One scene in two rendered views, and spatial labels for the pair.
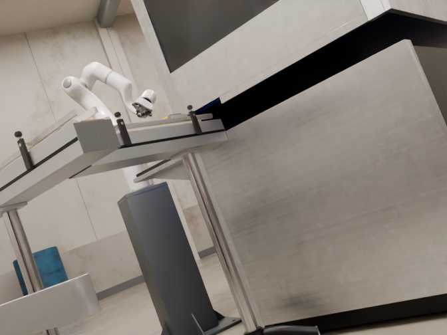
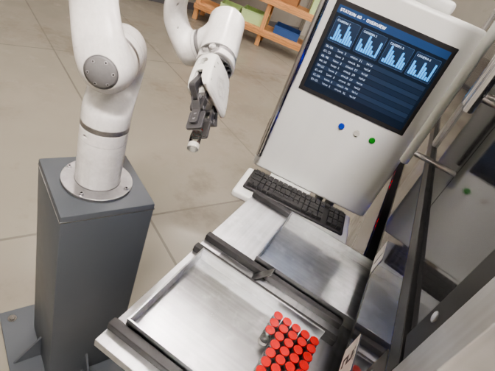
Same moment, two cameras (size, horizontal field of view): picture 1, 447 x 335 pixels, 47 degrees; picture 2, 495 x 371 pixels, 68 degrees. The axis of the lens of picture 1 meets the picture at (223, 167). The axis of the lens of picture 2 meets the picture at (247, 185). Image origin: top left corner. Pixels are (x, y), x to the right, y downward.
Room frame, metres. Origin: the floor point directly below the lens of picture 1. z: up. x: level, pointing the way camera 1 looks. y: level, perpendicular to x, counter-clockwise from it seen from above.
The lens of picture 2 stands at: (2.06, 0.44, 1.56)
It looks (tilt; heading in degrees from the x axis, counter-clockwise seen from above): 33 degrees down; 337
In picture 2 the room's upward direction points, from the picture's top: 23 degrees clockwise
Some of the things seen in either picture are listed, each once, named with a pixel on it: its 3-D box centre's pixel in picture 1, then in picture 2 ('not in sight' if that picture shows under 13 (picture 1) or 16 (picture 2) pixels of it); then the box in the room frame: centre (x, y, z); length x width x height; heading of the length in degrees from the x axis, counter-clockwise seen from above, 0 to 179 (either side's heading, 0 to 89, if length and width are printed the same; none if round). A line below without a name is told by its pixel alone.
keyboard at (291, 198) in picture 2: not in sight; (296, 199); (3.07, -0.20, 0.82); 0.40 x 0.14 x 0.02; 61
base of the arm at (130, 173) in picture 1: (135, 176); (101, 154); (2.94, 0.49, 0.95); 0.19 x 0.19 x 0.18
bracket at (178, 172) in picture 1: (184, 177); not in sight; (2.39, 0.18, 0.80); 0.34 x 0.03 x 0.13; 52
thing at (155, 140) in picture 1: (151, 136); not in sight; (1.82, 0.20, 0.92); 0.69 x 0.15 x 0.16; 142
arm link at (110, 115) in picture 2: not in sight; (114, 76); (2.97, 0.49, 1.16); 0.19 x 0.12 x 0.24; 171
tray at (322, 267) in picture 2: not in sight; (325, 269); (2.67, -0.14, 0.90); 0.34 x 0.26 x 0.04; 52
